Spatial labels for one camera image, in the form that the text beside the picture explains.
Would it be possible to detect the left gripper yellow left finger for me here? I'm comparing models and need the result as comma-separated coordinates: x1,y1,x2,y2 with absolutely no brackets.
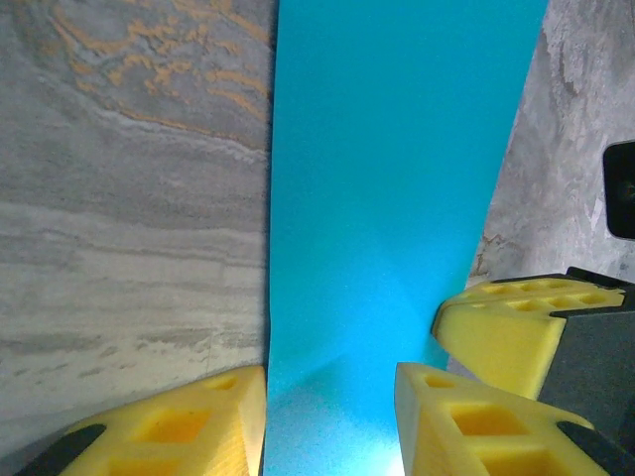
13,364,270,476

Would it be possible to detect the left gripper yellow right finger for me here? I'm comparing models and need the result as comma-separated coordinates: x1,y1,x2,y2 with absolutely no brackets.
394,361,627,476

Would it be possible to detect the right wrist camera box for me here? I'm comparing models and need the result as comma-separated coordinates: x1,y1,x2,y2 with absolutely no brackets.
602,140,635,239

